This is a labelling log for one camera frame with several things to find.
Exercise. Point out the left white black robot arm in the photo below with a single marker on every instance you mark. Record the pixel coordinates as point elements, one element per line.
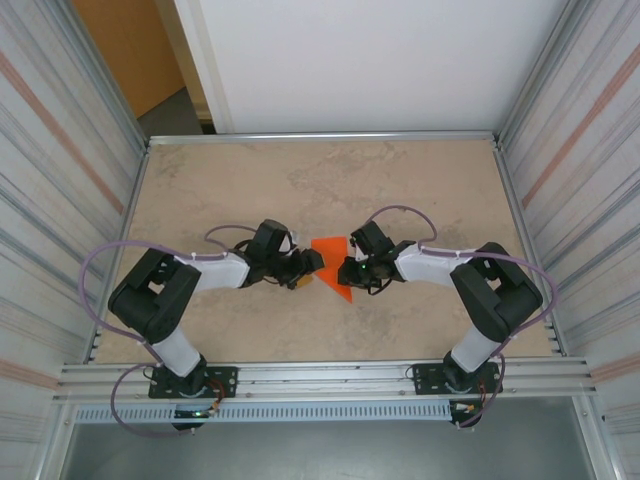
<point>150,300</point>

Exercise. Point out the aluminium table end rail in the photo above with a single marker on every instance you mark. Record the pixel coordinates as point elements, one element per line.
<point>325,136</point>

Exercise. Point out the grey metal shelf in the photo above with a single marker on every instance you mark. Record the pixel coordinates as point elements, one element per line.
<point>325,450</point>

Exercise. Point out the brown wooden door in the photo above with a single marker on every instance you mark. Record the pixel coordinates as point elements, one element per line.
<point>130,50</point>

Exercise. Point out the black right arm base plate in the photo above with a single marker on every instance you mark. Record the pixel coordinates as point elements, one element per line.
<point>425,377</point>

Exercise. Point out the white door frame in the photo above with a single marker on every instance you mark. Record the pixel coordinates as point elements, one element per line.
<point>200,60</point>

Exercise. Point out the aluminium upright post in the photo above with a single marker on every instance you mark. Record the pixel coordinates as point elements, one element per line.
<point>111,85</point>
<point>532,75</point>

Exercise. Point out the wide aluminium mounting rail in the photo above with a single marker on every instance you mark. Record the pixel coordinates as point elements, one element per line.
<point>325,372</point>

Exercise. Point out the orange paper sheet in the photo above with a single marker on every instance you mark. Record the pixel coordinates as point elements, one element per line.
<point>332,280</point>

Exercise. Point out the corrugated translucent side panel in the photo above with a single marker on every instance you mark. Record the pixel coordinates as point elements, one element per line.
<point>40,200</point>
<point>600,200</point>

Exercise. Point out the aluminium table side rail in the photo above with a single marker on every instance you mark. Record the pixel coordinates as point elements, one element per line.
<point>528,250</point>

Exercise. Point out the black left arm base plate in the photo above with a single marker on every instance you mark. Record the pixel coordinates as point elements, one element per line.
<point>225,382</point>

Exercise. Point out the small black controller board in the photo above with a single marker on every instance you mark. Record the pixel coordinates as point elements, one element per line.
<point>462,407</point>
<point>187,413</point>

